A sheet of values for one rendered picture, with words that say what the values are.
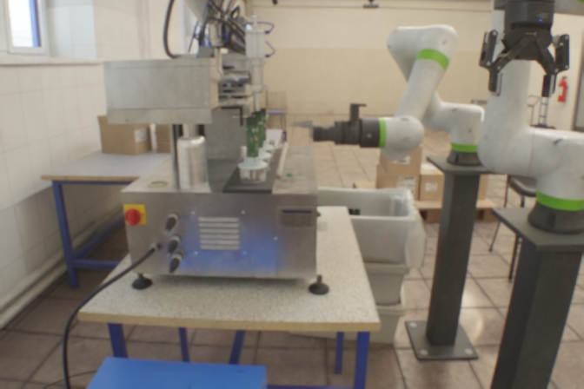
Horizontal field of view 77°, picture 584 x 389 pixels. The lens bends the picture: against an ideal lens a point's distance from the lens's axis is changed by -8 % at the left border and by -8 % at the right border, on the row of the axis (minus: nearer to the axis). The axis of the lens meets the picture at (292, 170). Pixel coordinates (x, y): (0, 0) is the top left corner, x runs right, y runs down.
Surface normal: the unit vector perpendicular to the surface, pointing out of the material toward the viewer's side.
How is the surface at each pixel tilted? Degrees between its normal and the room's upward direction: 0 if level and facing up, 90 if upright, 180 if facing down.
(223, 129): 90
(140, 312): 0
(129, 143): 90
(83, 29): 90
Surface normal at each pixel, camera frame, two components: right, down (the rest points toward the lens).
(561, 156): -0.52, 0.18
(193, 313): 0.00, -0.97
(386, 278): -0.18, 0.35
